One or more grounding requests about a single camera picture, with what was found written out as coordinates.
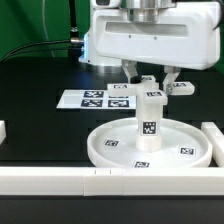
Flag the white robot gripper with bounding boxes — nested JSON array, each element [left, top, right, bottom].
[[89, 1, 221, 94]]

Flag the white cross-shaped table base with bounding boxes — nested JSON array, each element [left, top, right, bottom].
[[107, 75, 195, 105]]

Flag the white round table top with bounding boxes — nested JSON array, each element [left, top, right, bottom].
[[87, 117, 212, 168]]

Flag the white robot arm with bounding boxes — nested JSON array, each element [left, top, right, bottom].
[[80, 0, 224, 95]]

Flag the white marker sheet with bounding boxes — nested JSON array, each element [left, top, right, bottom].
[[57, 90, 136, 110]]

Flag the white right fence block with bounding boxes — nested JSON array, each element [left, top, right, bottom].
[[201, 122, 224, 168]]

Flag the white fence block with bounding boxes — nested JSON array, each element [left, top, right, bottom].
[[0, 120, 6, 145], [201, 122, 224, 168]]

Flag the white front fence bar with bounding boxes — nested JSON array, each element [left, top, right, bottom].
[[0, 167, 224, 196]]

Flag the white left fence block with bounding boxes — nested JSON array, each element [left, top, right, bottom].
[[0, 120, 6, 145]]

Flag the black cable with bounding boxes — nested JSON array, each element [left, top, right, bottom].
[[0, 38, 84, 64]]

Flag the black vertical cable connector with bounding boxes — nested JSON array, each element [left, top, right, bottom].
[[68, 0, 79, 38]]

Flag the thin grey cable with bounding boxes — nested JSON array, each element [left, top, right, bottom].
[[41, 0, 56, 58]]

